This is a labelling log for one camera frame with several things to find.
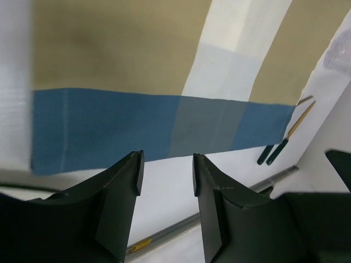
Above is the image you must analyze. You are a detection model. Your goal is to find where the clear plastic cup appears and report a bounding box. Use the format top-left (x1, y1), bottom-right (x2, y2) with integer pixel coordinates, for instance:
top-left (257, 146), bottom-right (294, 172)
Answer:
top-left (323, 29), bottom-right (350, 76)

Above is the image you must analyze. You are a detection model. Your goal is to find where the gold fork green handle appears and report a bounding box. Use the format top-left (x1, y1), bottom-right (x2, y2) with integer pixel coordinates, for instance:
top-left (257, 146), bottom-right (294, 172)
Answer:
top-left (256, 95), bottom-right (314, 165)

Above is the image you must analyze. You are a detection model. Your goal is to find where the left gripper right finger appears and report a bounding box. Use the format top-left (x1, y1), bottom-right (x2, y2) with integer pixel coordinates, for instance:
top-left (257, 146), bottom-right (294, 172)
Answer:
top-left (193, 154), bottom-right (350, 262)

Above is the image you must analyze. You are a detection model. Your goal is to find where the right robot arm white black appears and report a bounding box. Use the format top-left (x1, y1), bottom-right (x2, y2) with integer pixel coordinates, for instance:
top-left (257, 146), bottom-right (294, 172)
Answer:
top-left (325, 149), bottom-right (351, 191)

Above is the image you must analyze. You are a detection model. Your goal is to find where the front aluminium rail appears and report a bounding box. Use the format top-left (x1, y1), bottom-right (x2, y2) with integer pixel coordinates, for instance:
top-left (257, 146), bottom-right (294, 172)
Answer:
top-left (124, 165), bottom-right (299, 262)

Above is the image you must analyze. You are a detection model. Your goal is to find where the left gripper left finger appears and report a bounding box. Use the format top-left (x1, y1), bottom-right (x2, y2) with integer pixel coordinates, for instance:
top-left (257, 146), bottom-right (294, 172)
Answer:
top-left (1, 151), bottom-right (144, 262)

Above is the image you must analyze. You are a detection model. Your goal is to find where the square white plate dark rim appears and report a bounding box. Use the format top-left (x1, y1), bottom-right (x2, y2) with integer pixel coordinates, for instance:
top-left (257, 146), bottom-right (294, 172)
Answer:
top-left (0, 183), bottom-right (61, 193)

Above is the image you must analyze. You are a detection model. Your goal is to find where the gold knife green handle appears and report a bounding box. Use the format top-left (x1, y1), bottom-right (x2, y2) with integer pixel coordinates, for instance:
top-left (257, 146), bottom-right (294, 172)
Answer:
top-left (266, 101), bottom-right (316, 165)

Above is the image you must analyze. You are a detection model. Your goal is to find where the blue beige white cloth placemat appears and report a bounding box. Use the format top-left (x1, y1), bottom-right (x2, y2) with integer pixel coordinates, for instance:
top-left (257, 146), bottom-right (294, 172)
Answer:
top-left (31, 1), bottom-right (350, 175)

